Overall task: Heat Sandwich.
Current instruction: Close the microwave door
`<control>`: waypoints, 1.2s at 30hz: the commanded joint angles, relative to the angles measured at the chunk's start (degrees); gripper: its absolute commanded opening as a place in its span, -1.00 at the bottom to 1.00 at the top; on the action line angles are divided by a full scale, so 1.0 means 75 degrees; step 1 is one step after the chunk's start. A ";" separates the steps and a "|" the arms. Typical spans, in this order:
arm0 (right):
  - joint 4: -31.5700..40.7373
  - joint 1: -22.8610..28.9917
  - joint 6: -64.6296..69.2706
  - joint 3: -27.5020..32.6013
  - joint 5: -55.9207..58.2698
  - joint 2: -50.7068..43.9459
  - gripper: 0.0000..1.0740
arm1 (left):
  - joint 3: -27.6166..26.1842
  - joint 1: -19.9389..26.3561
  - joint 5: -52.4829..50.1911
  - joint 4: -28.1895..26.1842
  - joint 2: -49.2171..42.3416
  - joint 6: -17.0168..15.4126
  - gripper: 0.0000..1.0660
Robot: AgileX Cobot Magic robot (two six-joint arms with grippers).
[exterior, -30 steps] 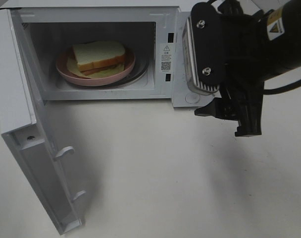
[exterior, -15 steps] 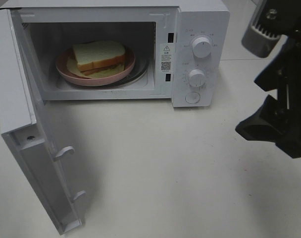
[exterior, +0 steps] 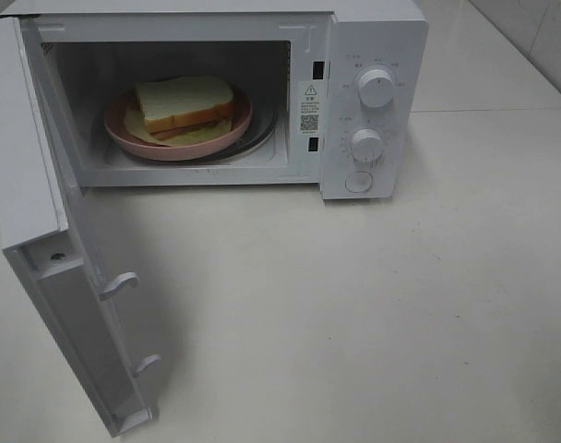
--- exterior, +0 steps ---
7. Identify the round door release button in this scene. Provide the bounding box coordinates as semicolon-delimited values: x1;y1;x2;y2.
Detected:
345;171;373;193

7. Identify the white bread sandwich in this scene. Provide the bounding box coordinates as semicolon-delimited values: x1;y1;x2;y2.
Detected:
124;76;234;147

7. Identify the pink round plate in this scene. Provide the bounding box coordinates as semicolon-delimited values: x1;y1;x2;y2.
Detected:
103;88;253;162

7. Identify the white microwave door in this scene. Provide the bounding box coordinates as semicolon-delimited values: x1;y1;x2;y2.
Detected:
0;17;152;436

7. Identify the glass microwave turntable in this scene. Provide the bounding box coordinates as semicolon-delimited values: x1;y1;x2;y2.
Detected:
89;105;278;166

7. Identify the white lower timer knob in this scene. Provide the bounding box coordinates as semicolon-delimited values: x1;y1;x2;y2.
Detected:
351;128;385;163

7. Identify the white microwave oven body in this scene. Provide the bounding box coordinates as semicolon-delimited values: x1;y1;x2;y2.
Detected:
0;1;428;199

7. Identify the white upper power knob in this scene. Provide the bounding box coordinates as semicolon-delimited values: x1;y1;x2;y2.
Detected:
356;66;395;108

